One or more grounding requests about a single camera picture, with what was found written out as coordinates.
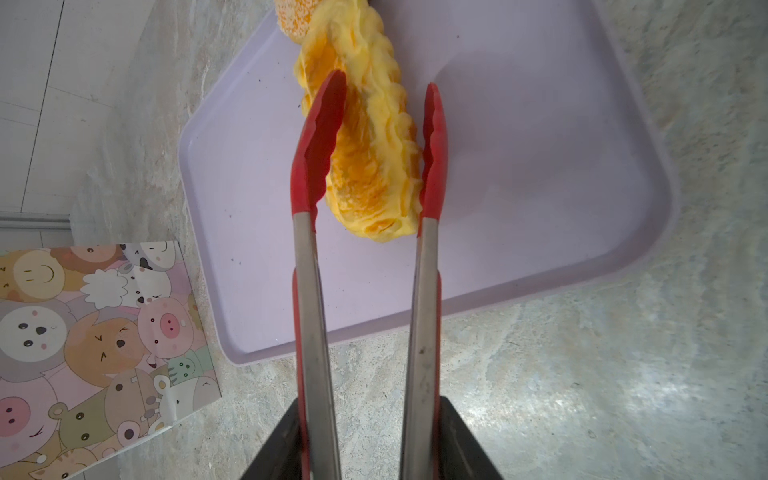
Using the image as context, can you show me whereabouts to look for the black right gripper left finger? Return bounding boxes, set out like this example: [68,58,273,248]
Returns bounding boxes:
[241,399,302,480]

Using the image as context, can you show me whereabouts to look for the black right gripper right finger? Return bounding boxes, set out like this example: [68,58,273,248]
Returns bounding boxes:
[437,396,503,480]

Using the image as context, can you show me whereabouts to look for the white cartoon animal paper bag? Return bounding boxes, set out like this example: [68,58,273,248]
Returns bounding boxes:
[1,241,221,479]

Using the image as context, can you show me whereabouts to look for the long toasted crust bread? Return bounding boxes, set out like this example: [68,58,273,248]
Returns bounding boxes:
[294,1,422,243]

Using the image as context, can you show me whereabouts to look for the lavender plastic tray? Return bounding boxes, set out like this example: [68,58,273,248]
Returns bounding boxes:
[178,1,679,365]

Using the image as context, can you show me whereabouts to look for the red steel kitchen tongs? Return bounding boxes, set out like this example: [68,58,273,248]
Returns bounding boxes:
[290,70,449,479]

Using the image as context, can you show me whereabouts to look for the sesame oval bread bun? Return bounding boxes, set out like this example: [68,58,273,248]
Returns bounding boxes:
[274,0,322,44]

